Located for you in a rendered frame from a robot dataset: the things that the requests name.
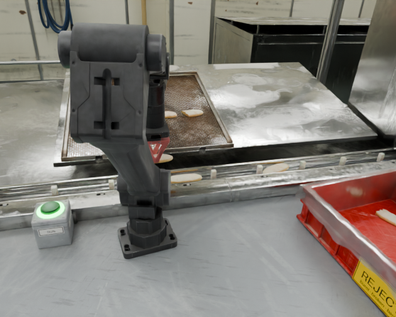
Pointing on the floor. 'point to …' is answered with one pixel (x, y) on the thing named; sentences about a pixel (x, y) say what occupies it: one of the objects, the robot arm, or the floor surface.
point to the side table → (178, 268)
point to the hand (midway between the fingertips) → (154, 156)
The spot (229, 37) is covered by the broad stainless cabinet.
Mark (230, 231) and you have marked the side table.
